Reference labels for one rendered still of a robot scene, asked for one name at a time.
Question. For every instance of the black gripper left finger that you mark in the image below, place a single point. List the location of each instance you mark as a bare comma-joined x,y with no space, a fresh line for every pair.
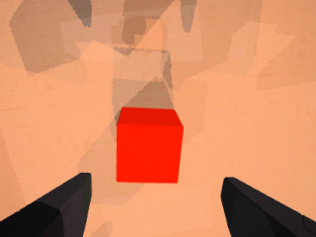
61,212

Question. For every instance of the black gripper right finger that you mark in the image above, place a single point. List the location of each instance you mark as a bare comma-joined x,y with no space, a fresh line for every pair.
250,213

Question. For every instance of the red cube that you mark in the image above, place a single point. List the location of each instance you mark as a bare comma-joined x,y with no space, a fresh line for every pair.
149,145

